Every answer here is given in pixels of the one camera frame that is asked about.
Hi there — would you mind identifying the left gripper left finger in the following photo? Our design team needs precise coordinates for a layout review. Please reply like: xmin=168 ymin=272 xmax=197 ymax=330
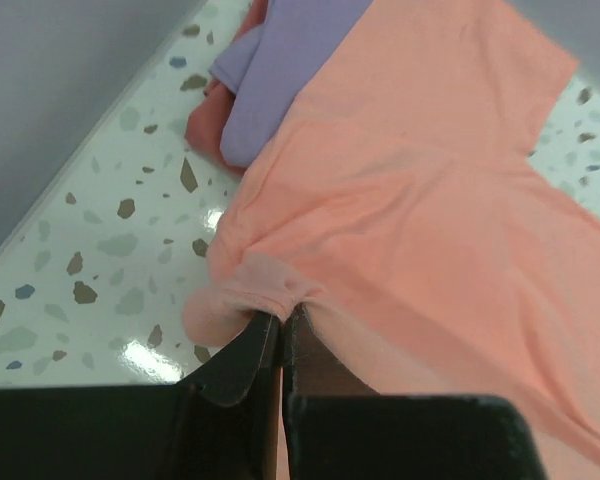
xmin=0 ymin=313 xmax=280 ymax=479

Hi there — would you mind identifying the salmon pink t shirt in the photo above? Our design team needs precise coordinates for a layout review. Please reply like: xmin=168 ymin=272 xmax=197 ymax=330
xmin=183 ymin=1 xmax=600 ymax=479

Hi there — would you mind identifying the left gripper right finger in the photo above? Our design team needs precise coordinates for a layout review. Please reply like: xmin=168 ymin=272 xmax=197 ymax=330
xmin=282 ymin=306 xmax=547 ymax=479

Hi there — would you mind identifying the folded purple t shirt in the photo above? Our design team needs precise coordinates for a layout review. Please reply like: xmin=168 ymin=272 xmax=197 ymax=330
xmin=211 ymin=0 xmax=370 ymax=168

